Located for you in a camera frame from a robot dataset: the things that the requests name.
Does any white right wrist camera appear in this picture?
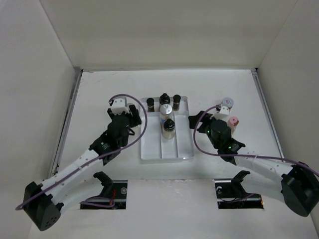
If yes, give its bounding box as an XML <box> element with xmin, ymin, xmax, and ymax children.
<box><xmin>214</xmin><ymin>106</ymin><xmax>230</xmax><ymax>120</ymax></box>

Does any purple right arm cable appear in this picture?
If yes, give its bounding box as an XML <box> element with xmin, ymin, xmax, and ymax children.
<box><xmin>192</xmin><ymin>106</ymin><xmax>319</xmax><ymax>179</ymax></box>

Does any pink-lid spice jar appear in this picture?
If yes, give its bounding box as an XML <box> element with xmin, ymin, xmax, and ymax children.
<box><xmin>227</xmin><ymin>117</ymin><xmax>239</xmax><ymax>134</ymax></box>

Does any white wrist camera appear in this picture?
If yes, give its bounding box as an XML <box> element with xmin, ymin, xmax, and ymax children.
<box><xmin>214</xmin><ymin>106</ymin><xmax>230</xmax><ymax>120</ymax></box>
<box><xmin>109</xmin><ymin>97</ymin><xmax>130</xmax><ymax>115</ymax></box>

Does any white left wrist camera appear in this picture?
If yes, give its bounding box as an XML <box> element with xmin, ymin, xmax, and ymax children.
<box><xmin>109</xmin><ymin>97</ymin><xmax>130</xmax><ymax>115</ymax></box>

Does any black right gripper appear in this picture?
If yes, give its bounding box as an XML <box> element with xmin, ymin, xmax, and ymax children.
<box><xmin>188</xmin><ymin>111</ymin><xmax>224</xmax><ymax>149</ymax></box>

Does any black pump-top clear bottle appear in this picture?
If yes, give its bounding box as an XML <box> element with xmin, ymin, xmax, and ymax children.
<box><xmin>159</xmin><ymin>93</ymin><xmax>170</xmax><ymax>106</ymax></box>

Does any small black-cap spice bottle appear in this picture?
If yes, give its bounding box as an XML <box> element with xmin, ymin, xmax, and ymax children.
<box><xmin>146</xmin><ymin>98</ymin><xmax>155</xmax><ymax>113</ymax></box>

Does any silver-lid blue-label jar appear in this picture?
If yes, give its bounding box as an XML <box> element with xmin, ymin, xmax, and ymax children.
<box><xmin>159</xmin><ymin>104</ymin><xmax>172</xmax><ymax>124</ymax></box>

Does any white divided organizer tray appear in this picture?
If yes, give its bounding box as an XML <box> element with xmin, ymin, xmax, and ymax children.
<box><xmin>140</xmin><ymin>96</ymin><xmax>194</xmax><ymax>164</ymax></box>

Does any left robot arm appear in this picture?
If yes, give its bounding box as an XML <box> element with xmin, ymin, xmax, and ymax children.
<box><xmin>16</xmin><ymin>104</ymin><xmax>142</xmax><ymax>232</ymax></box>

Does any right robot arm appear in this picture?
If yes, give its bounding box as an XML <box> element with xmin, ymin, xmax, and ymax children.
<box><xmin>188</xmin><ymin>111</ymin><xmax>319</xmax><ymax>217</ymax></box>

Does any red-label lid spice jar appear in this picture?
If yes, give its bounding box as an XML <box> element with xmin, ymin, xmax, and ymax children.
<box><xmin>221</xmin><ymin>97</ymin><xmax>234</xmax><ymax>110</ymax></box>

